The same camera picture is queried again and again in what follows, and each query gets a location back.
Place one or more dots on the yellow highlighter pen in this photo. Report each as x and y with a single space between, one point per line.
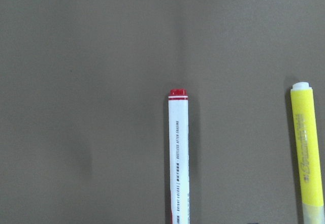
303 113

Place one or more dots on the red white marker pen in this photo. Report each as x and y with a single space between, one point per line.
178 123

